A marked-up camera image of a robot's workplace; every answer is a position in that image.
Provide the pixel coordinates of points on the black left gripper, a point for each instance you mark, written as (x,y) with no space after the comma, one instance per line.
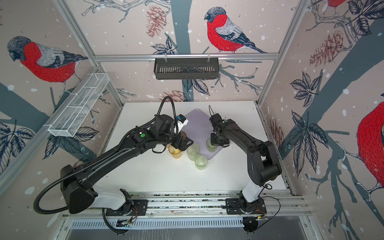
(185,145)

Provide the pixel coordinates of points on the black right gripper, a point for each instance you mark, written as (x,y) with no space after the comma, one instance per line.
(213,141)

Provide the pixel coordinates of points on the bright green glass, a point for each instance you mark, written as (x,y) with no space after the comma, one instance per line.
(210,147)

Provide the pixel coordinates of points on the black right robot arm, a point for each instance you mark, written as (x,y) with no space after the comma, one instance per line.
(263,164)

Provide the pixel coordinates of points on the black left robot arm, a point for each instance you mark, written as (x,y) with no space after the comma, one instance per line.
(79,186)

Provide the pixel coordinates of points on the lilac plastic tray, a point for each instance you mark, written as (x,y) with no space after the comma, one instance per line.
(199,130)

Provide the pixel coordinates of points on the pale green tall glass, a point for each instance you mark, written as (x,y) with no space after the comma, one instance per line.
(193,151)

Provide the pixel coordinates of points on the yellow amber glass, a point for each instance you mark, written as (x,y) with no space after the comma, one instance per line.
(175,153)

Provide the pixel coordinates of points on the pale green small glass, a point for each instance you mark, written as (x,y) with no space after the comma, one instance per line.
(201,162)

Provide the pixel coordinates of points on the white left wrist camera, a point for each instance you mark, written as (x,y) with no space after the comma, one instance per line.
(182,121)

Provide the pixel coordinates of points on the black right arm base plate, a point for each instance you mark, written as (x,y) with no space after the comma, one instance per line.
(242,207)

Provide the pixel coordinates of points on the black wire wall basket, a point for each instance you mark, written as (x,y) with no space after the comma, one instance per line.
(187,69)

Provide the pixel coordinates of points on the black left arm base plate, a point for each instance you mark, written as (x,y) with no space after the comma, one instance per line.
(131,208)

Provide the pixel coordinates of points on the aluminium rail frame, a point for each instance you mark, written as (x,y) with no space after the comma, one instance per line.
(220,204)

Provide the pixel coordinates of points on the white mesh wall basket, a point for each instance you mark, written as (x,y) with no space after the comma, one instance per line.
(81,103)

